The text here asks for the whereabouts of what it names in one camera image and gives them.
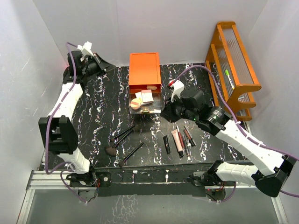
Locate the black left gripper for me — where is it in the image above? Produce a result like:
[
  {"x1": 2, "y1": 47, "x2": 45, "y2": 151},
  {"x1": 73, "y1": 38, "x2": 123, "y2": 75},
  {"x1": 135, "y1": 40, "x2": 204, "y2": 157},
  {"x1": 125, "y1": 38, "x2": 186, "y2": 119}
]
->
[{"x1": 82, "y1": 53, "x2": 117, "y2": 78}]

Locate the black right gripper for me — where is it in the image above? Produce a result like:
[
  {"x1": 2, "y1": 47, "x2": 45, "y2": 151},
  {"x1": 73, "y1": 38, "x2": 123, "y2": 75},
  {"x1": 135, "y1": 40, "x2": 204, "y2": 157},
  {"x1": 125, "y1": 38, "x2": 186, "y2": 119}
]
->
[{"x1": 160, "y1": 94, "x2": 198, "y2": 123}]

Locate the pink lip gloss tube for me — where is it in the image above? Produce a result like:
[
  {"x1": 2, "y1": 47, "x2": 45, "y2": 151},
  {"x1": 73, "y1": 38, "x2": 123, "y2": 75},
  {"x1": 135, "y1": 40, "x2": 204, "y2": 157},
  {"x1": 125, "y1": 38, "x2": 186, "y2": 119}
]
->
[{"x1": 171, "y1": 129, "x2": 184, "y2": 158}]

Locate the beige makeup sponge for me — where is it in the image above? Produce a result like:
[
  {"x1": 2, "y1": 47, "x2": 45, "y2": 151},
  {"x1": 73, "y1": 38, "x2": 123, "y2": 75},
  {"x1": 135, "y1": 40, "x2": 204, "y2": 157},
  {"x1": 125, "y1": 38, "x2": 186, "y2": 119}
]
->
[{"x1": 147, "y1": 85, "x2": 157, "y2": 91}]

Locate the clear acrylic drawer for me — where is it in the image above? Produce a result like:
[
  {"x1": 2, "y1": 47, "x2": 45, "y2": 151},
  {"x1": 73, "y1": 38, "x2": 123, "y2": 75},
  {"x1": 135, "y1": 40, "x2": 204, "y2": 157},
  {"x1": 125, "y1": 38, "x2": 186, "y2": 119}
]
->
[{"x1": 128, "y1": 89, "x2": 162, "y2": 114}]

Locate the white square compact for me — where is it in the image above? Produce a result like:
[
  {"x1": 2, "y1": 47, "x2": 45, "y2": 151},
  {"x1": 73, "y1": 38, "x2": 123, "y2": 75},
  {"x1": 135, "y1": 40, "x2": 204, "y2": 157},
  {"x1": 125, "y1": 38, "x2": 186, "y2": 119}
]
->
[{"x1": 135, "y1": 92, "x2": 142, "y2": 101}]

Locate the pink square blush palette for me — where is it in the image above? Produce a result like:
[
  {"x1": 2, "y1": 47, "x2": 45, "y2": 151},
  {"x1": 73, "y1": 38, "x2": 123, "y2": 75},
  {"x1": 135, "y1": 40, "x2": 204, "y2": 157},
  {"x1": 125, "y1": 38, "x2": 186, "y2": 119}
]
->
[{"x1": 141, "y1": 90, "x2": 154, "y2": 105}]

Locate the round peach powder compact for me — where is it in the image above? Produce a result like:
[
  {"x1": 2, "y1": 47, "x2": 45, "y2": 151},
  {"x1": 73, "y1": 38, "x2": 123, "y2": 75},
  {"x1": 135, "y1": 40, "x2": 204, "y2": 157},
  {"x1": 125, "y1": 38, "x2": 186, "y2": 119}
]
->
[{"x1": 130, "y1": 98, "x2": 142, "y2": 110}]

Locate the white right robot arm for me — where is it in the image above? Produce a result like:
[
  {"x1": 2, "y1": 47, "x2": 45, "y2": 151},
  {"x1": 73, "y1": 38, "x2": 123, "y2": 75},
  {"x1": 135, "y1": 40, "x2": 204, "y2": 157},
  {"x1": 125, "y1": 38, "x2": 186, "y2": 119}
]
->
[{"x1": 164, "y1": 88, "x2": 296, "y2": 197}]

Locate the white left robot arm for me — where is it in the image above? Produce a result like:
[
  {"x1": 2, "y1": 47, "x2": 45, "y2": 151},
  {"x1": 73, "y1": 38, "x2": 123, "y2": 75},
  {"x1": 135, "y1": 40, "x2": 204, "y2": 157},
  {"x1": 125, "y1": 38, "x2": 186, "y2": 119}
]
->
[{"x1": 38, "y1": 50, "x2": 115, "y2": 186}]

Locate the black makeup tube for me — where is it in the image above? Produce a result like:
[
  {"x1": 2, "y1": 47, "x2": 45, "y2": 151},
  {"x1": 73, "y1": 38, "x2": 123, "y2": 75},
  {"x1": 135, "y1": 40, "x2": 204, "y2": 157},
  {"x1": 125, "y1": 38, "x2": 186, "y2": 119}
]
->
[{"x1": 163, "y1": 135, "x2": 171, "y2": 154}]

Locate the thin black makeup brush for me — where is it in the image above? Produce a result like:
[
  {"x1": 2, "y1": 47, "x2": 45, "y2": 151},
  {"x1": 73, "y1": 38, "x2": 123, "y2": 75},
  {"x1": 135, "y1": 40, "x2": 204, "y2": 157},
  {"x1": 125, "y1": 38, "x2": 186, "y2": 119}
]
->
[{"x1": 109, "y1": 125, "x2": 135, "y2": 142}]

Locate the small black makeup brush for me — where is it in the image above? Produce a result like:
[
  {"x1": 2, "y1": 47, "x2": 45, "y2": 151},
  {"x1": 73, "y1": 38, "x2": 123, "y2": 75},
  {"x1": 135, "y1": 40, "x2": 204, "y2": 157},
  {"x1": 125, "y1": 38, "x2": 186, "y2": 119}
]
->
[{"x1": 118, "y1": 142, "x2": 144, "y2": 168}]

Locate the brown lipstick tube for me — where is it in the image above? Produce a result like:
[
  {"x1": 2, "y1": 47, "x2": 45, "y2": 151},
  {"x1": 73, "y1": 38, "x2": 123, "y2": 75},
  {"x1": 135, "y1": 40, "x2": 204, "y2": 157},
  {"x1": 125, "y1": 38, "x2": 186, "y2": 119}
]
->
[{"x1": 183, "y1": 129, "x2": 195, "y2": 147}]

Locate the red lip pencil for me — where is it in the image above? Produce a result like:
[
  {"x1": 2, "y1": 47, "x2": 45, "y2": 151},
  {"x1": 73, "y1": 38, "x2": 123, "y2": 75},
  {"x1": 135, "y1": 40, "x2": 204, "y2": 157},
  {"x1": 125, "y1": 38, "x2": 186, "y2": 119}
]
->
[{"x1": 176, "y1": 125, "x2": 185, "y2": 150}]

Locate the dark eyeliner pencil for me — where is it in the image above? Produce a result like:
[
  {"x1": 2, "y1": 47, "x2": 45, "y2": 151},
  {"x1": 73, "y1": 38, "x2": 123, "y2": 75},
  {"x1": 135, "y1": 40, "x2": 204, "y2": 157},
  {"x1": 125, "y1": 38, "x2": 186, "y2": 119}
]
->
[{"x1": 182, "y1": 135, "x2": 190, "y2": 157}]

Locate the orange drawer cabinet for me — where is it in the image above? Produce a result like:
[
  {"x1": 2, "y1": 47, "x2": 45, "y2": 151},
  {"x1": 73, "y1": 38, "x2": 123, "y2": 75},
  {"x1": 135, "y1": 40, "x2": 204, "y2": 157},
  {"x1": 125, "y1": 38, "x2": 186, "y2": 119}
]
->
[{"x1": 128, "y1": 52, "x2": 162, "y2": 94}]

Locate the green marker pen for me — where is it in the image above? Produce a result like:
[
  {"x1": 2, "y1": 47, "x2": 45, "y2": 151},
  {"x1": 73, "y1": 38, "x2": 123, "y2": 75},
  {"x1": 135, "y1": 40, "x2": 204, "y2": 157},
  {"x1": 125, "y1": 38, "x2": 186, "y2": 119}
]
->
[{"x1": 225, "y1": 70, "x2": 235, "y2": 90}]

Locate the orange wooden shelf rack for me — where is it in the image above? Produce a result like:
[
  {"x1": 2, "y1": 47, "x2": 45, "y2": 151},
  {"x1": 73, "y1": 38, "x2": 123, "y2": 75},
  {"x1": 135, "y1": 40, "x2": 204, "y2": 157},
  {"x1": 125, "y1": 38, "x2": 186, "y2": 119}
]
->
[{"x1": 206, "y1": 21, "x2": 262, "y2": 122}]

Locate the large fluffy powder brush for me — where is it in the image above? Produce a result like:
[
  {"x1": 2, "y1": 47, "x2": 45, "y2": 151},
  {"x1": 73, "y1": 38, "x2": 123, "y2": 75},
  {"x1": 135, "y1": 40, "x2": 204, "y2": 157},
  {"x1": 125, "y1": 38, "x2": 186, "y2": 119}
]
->
[{"x1": 104, "y1": 130, "x2": 133, "y2": 157}]

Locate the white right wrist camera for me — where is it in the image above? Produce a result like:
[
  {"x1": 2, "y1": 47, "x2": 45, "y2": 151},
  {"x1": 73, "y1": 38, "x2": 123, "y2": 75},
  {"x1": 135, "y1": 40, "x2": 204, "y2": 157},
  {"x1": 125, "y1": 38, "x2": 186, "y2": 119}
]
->
[{"x1": 168, "y1": 80, "x2": 185, "y2": 103}]

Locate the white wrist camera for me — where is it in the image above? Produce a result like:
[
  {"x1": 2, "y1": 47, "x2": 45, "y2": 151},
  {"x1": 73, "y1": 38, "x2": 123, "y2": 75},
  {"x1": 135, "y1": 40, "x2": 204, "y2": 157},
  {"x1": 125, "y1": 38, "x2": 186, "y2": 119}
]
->
[
  {"x1": 168, "y1": 80, "x2": 185, "y2": 103},
  {"x1": 77, "y1": 41, "x2": 94, "y2": 56}
]

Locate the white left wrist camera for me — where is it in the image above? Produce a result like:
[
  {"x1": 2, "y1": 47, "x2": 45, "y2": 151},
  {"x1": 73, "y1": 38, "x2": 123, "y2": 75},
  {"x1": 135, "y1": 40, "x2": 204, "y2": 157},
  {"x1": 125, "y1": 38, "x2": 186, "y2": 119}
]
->
[{"x1": 77, "y1": 41, "x2": 94, "y2": 56}]

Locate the aluminium mounting rail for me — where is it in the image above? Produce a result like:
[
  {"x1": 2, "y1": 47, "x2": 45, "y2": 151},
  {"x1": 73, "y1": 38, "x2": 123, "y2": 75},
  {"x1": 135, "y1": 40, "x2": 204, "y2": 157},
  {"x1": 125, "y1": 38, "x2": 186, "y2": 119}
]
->
[{"x1": 17, "y1": 168, "x2": 288, "y2": 224}]

